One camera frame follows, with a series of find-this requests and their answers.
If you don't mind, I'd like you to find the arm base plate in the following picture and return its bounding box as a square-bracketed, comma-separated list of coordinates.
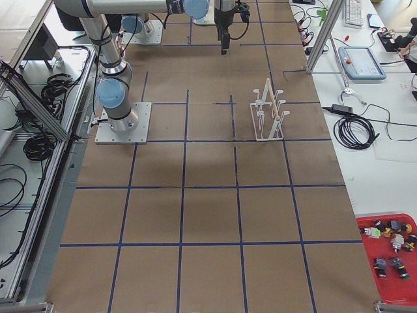
[95, 102, 152, 144]
[122, 16, 163, 46]

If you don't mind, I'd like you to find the red parts tray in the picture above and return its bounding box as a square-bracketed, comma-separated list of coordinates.
[356, 213, 416, 306]

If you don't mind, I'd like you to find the white keyboard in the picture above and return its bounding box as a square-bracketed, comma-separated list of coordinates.
[343, 0, 364, 29]

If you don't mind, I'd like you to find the blue teach pendant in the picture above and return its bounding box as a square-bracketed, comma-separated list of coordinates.
[338, 47, 386, 80]

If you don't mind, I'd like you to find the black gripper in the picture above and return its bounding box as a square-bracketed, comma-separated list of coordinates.
[214, 0, 235, 55]

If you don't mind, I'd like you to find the cream plastic tray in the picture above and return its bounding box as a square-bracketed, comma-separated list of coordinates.
[193, 18, 215, 26]

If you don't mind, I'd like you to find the black power adapter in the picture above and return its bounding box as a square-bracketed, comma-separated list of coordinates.
[331, 104, 352, 115]

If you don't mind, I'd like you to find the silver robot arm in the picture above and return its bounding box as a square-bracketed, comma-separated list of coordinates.
[122, 1, 240, 55]
[55, 1, 209, 133]

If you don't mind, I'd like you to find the aluminium frame post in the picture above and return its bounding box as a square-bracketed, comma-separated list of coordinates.
[306, 0, 344, 74]

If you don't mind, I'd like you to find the white wire cup rack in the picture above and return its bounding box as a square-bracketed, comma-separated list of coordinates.
[250, 78, 290, 142]

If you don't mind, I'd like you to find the coiled black cable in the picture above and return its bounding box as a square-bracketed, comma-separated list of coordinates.
[334, 116, 380, 151]

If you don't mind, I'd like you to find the brown paper table cover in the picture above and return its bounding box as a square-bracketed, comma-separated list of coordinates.
[46, 1, 379, 312]

